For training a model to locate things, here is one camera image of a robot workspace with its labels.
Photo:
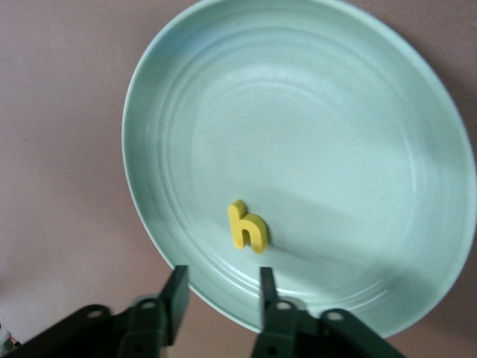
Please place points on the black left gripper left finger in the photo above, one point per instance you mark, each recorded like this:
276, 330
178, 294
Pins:
175, 302

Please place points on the green plate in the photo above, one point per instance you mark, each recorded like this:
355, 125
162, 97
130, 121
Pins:
316, 130

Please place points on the yellow lowercase letter h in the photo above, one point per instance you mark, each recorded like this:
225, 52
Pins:
238, 227

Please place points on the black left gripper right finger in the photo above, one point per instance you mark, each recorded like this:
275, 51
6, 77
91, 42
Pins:
283, 328

